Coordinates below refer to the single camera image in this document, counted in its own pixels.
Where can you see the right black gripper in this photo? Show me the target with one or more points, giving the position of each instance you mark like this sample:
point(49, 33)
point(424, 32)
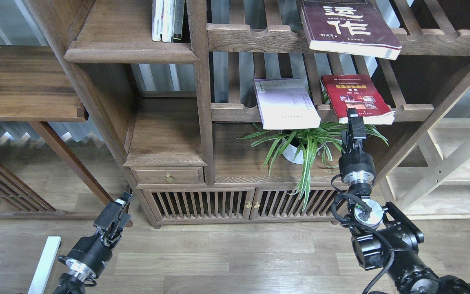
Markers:
point(356, 165)

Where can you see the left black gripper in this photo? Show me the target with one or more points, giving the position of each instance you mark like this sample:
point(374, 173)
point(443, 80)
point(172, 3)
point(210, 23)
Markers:
point(91, 254)

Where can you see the red paperback book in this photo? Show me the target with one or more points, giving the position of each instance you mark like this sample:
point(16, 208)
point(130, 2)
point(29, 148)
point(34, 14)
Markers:
point(357, 91)

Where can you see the dark maroon book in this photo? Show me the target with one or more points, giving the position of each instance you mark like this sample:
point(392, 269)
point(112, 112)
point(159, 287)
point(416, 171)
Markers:
point(348, 26)

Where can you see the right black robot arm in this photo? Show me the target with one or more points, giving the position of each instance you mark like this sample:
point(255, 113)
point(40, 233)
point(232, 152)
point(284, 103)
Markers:
point(381, 235)

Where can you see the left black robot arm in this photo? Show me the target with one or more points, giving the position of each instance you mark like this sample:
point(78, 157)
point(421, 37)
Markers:
point(68, 284)

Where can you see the green spider plant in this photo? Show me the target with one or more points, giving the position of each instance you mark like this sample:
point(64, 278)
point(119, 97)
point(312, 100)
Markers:
point(309, 141)

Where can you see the brass drawer knob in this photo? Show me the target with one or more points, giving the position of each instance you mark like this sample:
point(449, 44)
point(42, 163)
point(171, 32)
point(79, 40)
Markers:
point(169, 178)

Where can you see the white plant pot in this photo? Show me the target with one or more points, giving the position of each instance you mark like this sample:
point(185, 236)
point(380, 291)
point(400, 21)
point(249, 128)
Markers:
point(294, 152)

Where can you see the pale lavender book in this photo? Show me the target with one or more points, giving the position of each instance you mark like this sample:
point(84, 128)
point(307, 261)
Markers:
point(285, 104)

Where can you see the white base bar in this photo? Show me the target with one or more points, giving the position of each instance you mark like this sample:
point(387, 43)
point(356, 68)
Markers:
point(45, 264)

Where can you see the dark wooden bookshelf cabinet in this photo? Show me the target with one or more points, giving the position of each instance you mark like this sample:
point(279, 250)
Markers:
point(180, 108)

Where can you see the dark slatted wooden rack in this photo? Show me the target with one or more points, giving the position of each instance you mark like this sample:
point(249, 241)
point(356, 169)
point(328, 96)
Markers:
point(24, 201)

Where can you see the white striped upright book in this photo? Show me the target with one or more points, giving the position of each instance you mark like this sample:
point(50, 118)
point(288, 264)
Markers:
point(168, 20)

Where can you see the grey dark upright book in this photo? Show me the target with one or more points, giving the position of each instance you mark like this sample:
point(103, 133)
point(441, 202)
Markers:
point(178, 20)

